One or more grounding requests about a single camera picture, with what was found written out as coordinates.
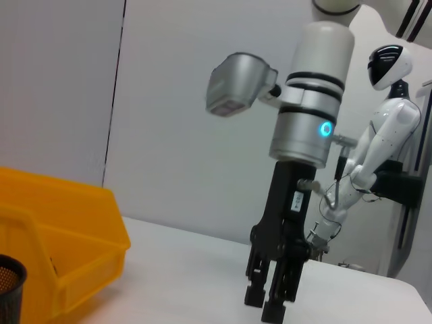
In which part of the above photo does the yellow plastic bin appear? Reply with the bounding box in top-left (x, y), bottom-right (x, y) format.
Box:
top-left (0, 166), bottom-right (132, 322)

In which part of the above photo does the thin black wire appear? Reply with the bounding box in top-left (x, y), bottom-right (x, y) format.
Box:
top-left (347, 168), bottom-right (384, 204)

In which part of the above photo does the white humanoid stand pillar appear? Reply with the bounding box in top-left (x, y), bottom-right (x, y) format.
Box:
top-left (394, 78), bottom-right (432, 278)

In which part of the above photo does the white humanoid robot figure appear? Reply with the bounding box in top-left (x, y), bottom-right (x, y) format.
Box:
top-left (305, 43), bottom-right (423, 263)

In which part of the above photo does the grey cable with metal plug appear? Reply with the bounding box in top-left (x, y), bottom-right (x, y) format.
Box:
top-left (296, 133), bottom-right (357, 213)

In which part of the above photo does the black humanoid mount bracket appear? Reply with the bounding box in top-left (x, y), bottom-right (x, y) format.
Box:
top-left (374, 160), bottom-right (423, 207)

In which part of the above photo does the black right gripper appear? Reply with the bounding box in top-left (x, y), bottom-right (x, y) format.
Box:
top-left (244, 161), bottom-right (318, 324)

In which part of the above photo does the black mesh pen holder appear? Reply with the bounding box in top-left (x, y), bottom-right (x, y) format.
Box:
top-left (0, 254), bottom-right (28, 324)

